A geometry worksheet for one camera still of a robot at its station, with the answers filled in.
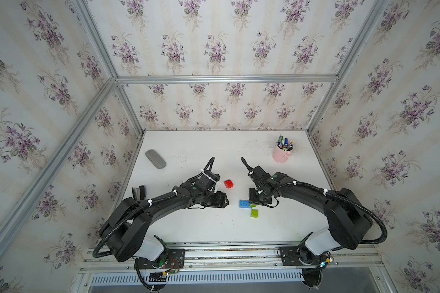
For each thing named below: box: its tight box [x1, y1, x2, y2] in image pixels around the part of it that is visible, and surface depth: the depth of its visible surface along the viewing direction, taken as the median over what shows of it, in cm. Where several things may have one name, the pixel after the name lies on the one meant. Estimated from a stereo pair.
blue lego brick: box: [238, 199, 252, 209], surface depth 88 cm
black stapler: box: [131, 184, 147, 202], surface depth 93 cm
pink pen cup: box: [271, 141, 294, 164], surface depth 100 cm
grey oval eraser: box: [144, 148, 167, 170], surface depth 106 cm
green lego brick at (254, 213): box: [250, 208, 259, 218], surface depth 86 cm
